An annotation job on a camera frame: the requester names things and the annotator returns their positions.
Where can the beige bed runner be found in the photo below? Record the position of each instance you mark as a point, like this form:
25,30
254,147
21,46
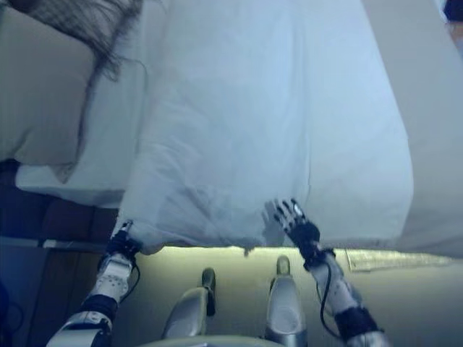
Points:
441,126

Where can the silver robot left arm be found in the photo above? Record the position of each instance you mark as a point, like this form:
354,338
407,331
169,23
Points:
112,278

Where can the silver robot right leg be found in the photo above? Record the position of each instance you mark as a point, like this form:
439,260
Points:
285,311

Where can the pile of clothes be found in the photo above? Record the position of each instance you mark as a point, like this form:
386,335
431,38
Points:
452,11

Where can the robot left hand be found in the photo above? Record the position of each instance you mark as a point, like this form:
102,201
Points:
123,244

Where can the silver robot leg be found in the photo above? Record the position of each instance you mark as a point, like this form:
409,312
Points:
188,311
285,311

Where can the silver robot left leg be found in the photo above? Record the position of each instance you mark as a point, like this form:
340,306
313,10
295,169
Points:
188,311

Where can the large beige pillow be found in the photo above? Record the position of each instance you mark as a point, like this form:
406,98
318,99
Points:
40,101

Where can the brown wooden nightstand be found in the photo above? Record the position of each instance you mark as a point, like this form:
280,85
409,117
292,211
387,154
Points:
68,285

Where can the grey robot torso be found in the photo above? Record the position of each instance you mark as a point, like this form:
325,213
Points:
217,341

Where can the dark robot left foot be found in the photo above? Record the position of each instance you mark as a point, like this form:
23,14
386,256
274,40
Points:
208,278

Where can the dark robot right foot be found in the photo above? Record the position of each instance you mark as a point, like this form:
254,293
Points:
283,265

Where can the grey macrame fringed cushion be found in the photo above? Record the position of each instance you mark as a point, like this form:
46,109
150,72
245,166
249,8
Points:
94,32

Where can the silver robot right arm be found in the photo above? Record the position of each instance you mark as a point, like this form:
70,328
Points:
340,289

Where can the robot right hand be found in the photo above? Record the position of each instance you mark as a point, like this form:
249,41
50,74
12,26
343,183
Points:
304,233

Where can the white duvet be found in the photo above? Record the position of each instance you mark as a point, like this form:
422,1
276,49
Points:
224,126

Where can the dark robot foot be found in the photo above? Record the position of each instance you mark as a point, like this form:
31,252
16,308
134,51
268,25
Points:
208,278
283,265

